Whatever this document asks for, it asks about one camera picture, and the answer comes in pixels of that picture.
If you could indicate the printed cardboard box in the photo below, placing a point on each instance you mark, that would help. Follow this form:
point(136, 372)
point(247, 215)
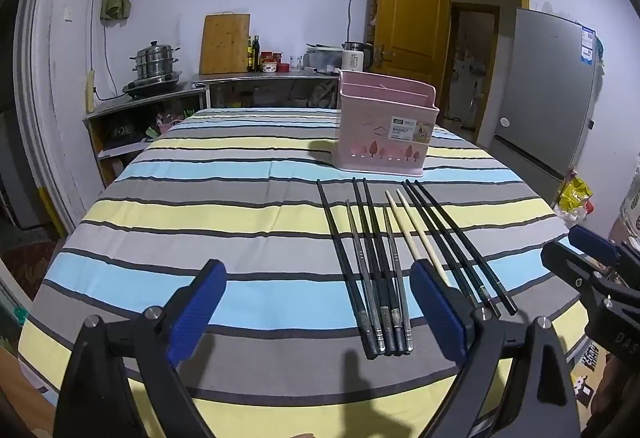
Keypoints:
point(586, 368)

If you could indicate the yellow oil bottle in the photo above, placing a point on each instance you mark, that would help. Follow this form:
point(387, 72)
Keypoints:
point(250, 56)

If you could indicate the black chopstick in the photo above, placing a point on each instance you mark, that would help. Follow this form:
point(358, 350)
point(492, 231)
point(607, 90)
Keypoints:
point(378, 243)
point(367, 243)
point(345, 263)
point(459, 238)
point(445, 238)

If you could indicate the clear plastic container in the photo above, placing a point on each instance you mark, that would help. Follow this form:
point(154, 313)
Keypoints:
point(322, 58)

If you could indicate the steel kitchen counter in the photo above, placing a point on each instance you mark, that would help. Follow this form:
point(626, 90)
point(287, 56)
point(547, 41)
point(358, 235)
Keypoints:
point(260, 77)

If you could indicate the yellow snack bag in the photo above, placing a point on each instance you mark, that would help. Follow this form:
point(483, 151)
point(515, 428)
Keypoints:
point(575, 193)

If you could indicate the yellow wooden door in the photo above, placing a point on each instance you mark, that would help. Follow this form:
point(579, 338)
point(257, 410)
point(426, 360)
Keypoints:
point(407, 8)

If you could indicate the striped tablecloth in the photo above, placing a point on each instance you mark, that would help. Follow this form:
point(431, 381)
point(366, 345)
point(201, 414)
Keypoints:
point(225, 198)

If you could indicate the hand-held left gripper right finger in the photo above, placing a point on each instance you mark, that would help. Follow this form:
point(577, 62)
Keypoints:
point(440, 313)

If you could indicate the dark oil bottle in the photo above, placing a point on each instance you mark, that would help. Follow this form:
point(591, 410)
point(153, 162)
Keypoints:
point(256, 53)

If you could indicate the printed sack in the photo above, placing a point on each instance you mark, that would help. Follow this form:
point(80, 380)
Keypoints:
point(631, 213)

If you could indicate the pink plastic utensil basket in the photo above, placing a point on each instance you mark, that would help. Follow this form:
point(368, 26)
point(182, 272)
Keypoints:
point(385, 123)

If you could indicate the wooden cutting board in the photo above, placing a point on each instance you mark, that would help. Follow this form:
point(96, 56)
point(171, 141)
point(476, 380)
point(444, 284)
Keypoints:
point(225, 43)

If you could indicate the white electric kettle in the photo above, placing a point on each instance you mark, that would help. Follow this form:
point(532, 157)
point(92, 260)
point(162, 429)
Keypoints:
point(352, 58)

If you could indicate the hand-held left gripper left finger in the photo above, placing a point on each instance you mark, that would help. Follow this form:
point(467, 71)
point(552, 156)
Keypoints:
point(200, 308)

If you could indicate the beige power strip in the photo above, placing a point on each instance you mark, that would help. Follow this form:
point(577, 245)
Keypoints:
point(90, 91)

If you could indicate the grey metallic chopstick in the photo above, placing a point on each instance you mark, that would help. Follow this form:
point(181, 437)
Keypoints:
point(395, 268)
point(361, 263)

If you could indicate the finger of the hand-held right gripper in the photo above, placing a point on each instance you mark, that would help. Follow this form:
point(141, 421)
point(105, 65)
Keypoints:
point(567, 263)
point(595, 243)

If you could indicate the pale bamboo chopstick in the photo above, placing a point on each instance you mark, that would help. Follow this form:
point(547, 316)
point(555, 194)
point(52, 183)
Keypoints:
point(400, 223)
point(419, 228)

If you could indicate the steel steamer pot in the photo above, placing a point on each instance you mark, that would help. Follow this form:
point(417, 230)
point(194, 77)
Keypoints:
point(155, 58)

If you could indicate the black induction cooker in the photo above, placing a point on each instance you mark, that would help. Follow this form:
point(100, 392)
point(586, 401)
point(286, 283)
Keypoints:
point(150, 87)

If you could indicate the low steel stove stand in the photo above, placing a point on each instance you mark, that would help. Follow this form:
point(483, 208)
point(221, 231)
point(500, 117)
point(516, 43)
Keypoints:
point(135, 103)

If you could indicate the grey refrigerator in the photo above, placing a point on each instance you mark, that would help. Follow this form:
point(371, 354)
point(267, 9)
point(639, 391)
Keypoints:
point(540, 93)

